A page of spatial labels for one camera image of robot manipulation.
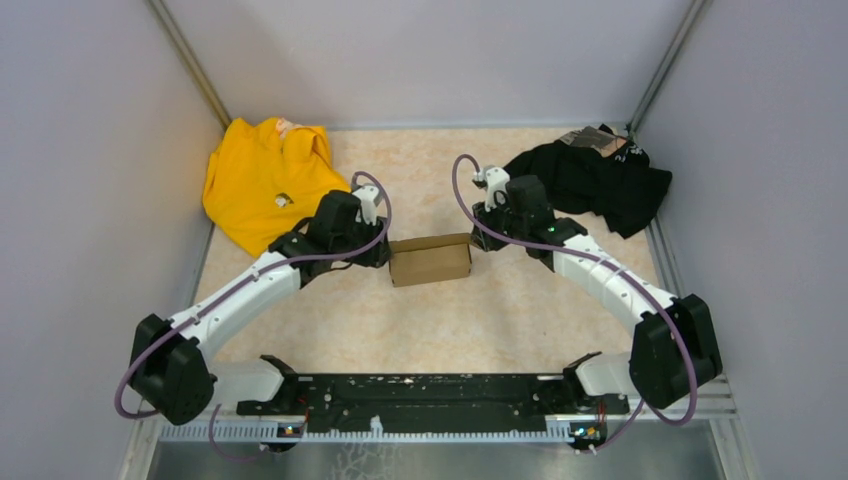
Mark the black shirt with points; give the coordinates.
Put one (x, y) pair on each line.
(594, 170)

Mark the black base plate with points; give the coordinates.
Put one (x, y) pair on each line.
(430, 403)

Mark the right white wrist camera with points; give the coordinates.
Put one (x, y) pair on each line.
(492, 180)

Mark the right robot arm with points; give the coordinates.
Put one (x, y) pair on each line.
(674, 349)

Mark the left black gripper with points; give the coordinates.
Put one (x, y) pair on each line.
(376, 257)

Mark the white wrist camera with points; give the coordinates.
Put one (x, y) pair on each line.
(492, 180)
(370, 197)

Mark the aluminium frame rail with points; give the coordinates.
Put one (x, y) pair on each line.
(277, 429)

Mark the yellow shirt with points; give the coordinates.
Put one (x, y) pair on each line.
(263, 179)

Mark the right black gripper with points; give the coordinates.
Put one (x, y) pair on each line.
(485, 218)

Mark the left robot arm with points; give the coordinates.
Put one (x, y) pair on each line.
(173, 366)

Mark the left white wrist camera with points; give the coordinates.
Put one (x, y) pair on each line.
(370, 197)

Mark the brown cardboard box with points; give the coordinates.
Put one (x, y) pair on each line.
(432, 259)

